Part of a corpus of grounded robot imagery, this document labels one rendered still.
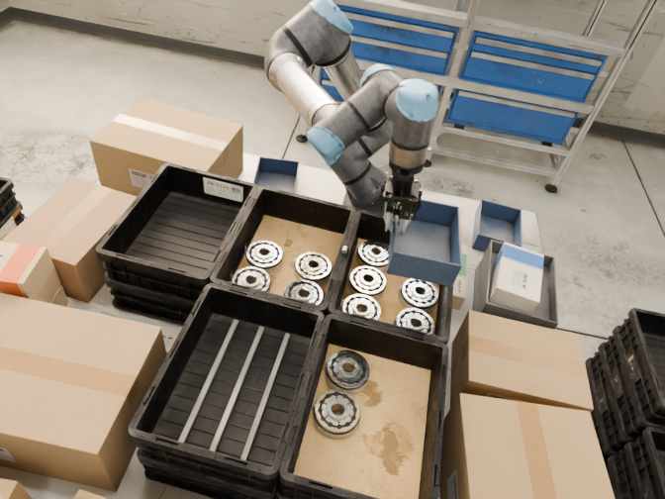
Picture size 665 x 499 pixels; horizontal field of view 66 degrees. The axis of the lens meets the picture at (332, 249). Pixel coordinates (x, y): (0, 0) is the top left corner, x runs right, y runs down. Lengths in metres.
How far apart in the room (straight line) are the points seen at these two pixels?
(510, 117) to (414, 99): 2.37
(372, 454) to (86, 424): 0.58
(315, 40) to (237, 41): 2.91
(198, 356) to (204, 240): 0.39
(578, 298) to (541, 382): 1.61
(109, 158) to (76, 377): 0.84
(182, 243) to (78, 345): 0.43
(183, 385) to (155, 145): 0.84
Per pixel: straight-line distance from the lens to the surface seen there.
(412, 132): 0.96
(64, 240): 1.54
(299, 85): 1.17
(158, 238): 1.54
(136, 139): 1.80
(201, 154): 1.72
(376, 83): 1.03
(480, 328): 1.40
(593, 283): 3.09
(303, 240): 1.52
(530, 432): 1.24
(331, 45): 1.36
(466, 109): 3.24
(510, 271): 1.53
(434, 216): 1.28
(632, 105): 4.43
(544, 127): 3.36
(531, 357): 1.41
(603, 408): 2.20
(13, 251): 1.46
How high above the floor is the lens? 1.90
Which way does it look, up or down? 45 degrees down
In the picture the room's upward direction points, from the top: 10 degrees clockwise
